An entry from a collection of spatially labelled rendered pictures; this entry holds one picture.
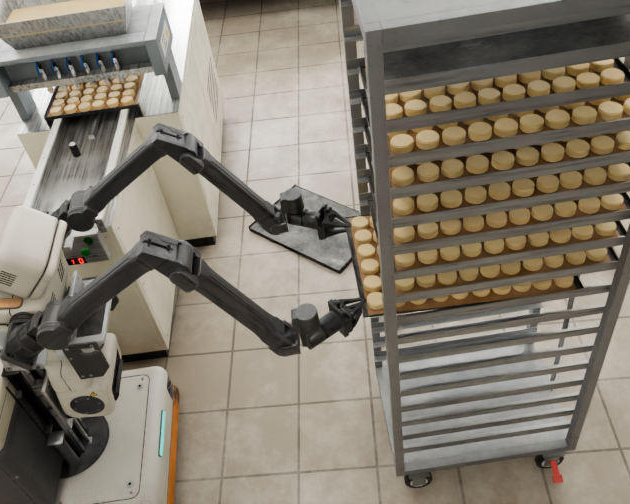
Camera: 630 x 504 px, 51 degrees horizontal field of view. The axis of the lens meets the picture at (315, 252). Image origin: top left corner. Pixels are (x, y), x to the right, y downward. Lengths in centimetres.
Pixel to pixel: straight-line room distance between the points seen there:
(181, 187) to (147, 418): 116
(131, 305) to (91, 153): 65
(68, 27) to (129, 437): 160
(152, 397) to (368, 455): 86
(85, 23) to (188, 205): 97
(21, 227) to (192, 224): 164
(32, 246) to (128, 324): 114
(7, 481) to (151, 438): 50
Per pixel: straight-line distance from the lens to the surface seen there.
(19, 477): 236
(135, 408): 267
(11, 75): 317
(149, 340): 299
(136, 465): 254
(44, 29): 297
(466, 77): 136
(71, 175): 283
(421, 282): 178
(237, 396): 291
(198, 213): 336
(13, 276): 185
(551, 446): 258
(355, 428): 275
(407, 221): 156
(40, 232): 189
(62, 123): 310
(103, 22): 291
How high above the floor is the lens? 239
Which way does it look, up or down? 45 degrees down
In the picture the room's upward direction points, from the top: 10 degrees counter-clockwise
